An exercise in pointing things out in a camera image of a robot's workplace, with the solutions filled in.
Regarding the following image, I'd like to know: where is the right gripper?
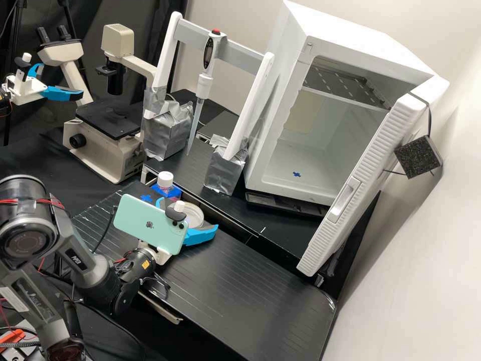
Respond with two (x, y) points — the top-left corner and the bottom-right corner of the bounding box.
(139, 196), (220, 267)

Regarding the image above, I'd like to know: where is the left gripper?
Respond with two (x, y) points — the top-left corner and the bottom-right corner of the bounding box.
(5, 63), (85, 106)

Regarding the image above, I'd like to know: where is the petri dish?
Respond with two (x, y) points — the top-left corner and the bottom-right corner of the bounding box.
(183, 203), (206, 229)

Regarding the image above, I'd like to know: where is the small bottle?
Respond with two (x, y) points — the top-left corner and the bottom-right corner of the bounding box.
(156, 171), (174, 197)

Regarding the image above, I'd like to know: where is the black platform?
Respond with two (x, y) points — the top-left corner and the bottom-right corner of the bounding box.
(141, 138), (328, 261)
(72, 180), (338, 361)

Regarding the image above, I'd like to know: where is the cream microscope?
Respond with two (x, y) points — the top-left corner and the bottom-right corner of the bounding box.
(36, 23), (159, 186)

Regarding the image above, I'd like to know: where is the white pipette stand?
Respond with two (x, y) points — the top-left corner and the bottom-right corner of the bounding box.
(140, 11), (277, 197)

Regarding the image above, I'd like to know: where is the pipette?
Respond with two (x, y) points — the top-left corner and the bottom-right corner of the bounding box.
(186, 28), (228, 156)

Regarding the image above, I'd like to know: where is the incubator door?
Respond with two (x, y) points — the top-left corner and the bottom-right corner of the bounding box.
(296, 84), (444, 278)

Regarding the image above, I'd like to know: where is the white incubator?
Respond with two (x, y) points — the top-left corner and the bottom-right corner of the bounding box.
(242, 0), (451, 208)

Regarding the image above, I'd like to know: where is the right wrist camera phone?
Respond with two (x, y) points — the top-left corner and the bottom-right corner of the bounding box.
(113, 193), (190, 254)

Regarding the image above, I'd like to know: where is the black cable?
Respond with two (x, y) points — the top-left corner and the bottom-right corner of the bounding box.
(92, 217), (116, 253)

